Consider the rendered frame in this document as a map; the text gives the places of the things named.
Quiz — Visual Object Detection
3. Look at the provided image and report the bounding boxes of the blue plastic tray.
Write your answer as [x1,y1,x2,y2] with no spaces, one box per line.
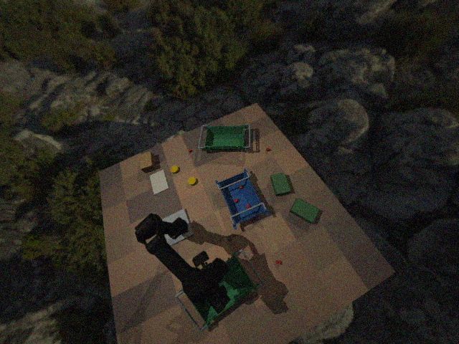
[215,168,269,230]

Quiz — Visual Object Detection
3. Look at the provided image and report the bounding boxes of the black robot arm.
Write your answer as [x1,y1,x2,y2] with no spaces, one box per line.
[135,214,230,314]

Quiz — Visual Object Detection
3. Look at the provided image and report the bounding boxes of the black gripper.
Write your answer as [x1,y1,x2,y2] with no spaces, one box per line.
[192,252,227,294]

